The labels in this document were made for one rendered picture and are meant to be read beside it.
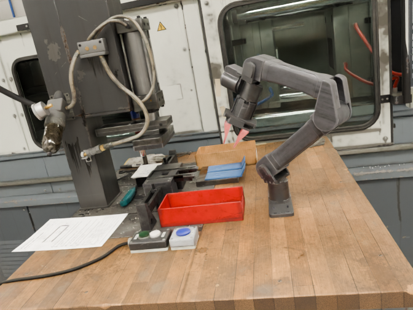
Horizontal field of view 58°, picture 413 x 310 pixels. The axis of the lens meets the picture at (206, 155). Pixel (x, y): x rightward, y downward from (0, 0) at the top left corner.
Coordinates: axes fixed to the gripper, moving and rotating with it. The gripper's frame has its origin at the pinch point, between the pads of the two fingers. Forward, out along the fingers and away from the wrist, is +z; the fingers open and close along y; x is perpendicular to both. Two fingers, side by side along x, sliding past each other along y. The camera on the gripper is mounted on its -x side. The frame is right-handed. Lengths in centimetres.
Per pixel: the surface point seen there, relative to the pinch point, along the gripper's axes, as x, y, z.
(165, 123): -9.0, 22.1, 4.9
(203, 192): 2.0, 1.7, 18.1
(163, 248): 26.7, 6.9, 25.5
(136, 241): 26.0, 14.5, 27.2
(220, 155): -35.0, 0.0, 17.5
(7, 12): -302, 268, 49
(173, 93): -76, 33, 11
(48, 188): -78, 84, 91
